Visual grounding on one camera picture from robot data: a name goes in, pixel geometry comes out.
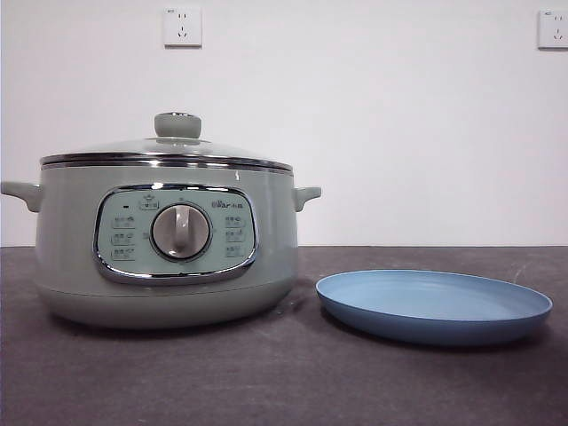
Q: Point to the blue round plate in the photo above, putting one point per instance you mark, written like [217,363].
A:
[421,302]

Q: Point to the glass lid with green knob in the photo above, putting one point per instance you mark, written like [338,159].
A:
[177,125]

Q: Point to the white wall socket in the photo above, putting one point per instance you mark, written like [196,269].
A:
[183,26]
[554,30]

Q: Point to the pale green electric steamer pot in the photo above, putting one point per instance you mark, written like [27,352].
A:
[66,244]

